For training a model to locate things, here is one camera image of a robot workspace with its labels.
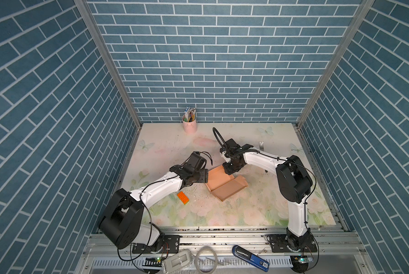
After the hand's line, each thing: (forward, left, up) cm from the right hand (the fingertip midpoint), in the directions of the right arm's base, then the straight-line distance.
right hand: (226, 168), depth 96 cm
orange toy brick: (-18, +22, -1) cm, 28 cm away
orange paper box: (-11, +1, 0) cm, 11 cm away
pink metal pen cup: (+26, +25, +9) cm, 37 cm away
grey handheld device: (-45, +19, 0) cm, 49 cm away
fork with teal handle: (+19, -22, -2) cm, 29 cm away
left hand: (-8, +12, +5) cm, 16 cm away
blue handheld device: (-42, -11, +2) cm, 43 cm away
